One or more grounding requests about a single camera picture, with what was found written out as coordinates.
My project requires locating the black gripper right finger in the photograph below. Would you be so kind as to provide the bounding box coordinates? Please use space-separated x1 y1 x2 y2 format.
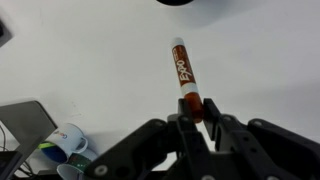
201 97 320 180

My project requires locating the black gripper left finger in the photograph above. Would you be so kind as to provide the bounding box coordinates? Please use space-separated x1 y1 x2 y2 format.
85 98 214 180

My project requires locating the orange Expo marker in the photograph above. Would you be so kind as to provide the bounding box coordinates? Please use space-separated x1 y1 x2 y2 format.
171 37 205 124

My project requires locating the dark teal mug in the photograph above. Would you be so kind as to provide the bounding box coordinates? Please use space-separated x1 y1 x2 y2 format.
155 0 195 7

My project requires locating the white mug with green print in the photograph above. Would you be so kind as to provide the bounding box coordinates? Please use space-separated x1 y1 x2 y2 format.
56 148 99 180

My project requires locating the white mug with colourful logo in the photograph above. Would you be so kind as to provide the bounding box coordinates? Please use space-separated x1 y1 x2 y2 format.
39 122 89 164

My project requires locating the black box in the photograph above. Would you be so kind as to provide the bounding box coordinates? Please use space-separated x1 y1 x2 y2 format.
0 150 23 180

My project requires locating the thin grey cable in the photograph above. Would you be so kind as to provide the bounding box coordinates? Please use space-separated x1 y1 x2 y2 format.
0 126 34 180

